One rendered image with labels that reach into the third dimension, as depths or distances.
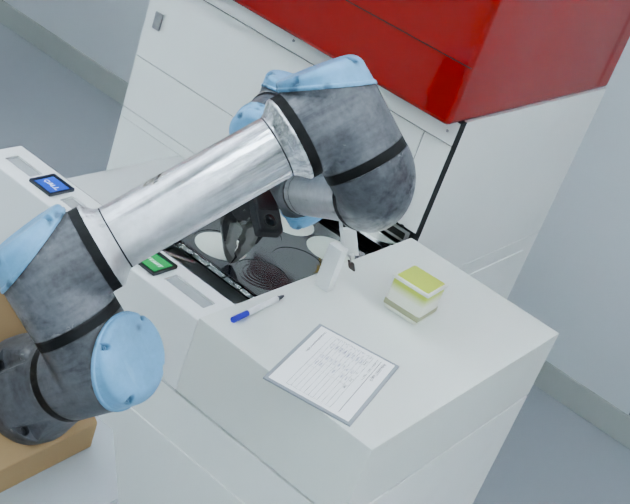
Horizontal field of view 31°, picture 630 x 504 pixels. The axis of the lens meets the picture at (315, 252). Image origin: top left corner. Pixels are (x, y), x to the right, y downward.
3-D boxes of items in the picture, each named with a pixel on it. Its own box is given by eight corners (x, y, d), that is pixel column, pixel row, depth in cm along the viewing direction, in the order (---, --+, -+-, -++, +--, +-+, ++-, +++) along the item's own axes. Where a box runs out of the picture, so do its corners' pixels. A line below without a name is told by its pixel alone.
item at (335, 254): (330, 274, 200) (355, 210, 194) (347, 286, 199) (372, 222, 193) (310, 282, 196) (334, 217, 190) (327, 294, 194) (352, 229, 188)
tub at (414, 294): (401, 294, 203) (414, 262, 199) (435, 315, 200) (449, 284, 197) (380, 305, 197) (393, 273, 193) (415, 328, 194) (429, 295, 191)
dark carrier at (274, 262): (248, 178, 240) (249, 176, 240) (372, 261, 226) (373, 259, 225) (132, 207, 214) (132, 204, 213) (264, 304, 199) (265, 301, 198)
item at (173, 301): (7, 209, 213) (21, 144, 207) (214, 373, 189) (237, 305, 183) (-35, 219, 206) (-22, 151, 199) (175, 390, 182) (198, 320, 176)
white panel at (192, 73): (127, 113, 267) (169, -49, 249) (395, 295, 232) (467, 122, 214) (118, 114, 265) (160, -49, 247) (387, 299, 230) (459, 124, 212)
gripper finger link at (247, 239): (239, 249, 211) (253, 207, 206) (248, 267, 206) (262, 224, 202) (223, 248, 209) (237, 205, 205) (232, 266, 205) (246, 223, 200)
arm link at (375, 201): (458, 215, 147) (332, 202, 193) (420, 141, 144) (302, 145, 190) (385, 261, 144) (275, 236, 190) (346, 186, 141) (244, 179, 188)
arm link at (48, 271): (36, 363, 137) (419, 143, 143) (-30, 257, 133) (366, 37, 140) (39, 341, 148) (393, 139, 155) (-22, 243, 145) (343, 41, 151)
